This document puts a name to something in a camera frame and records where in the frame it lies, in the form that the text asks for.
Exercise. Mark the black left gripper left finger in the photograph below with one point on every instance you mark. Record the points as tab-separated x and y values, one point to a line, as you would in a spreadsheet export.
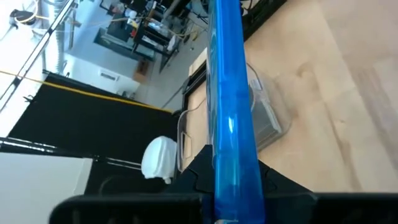
199	177

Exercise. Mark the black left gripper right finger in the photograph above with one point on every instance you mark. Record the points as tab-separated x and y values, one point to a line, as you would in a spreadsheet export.
276	183

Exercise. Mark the clear jewel case black tray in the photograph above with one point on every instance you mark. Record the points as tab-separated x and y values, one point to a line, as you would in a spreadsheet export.
267	124

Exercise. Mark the blue plastic case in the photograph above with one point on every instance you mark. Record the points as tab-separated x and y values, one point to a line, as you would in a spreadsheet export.
233	93

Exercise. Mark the white trash bin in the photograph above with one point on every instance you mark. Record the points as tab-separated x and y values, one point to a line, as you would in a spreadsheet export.
158	158

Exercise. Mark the clear plastic bin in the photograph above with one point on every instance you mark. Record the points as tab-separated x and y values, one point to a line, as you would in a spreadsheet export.
284	118

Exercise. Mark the brown cardboard box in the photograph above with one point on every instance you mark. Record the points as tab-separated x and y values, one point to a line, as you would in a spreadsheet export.
141	70

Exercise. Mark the black curtain partition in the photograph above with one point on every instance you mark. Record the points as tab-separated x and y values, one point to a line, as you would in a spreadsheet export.
77	118

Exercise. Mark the white cabinet with vent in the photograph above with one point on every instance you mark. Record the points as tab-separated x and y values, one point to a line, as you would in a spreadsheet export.
93	71

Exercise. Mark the dark grey desk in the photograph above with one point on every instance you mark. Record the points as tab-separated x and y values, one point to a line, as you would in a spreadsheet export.
146	34

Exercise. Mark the grey curtain support post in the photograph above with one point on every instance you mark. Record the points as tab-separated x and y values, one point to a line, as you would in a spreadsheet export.
46	147

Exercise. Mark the silver overhead rail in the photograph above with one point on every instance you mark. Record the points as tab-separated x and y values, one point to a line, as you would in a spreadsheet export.
40	46

